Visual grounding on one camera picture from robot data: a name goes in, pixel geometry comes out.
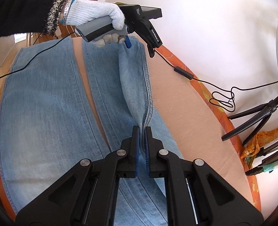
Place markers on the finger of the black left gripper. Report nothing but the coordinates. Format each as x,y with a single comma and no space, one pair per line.
128,42
150,50

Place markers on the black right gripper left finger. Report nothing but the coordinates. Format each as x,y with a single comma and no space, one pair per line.
87,193

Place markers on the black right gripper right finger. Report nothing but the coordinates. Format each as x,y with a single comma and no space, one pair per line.
195,193

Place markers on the blue denim pants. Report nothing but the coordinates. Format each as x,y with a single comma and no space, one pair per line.
38,120

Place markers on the left forearm black sleeve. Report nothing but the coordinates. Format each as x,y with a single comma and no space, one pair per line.
28,16

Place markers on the left white knit glove hand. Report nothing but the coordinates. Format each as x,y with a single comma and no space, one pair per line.
78,12

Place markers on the orange floral scarf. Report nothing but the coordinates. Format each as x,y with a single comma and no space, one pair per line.
256,143

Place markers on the orange floral bed sheet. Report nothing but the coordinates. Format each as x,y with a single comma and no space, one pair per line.
195,124

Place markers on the folded stand black legs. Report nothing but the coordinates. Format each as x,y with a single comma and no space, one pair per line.
268,164

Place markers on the black small tripod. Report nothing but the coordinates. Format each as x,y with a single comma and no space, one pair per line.
262,114

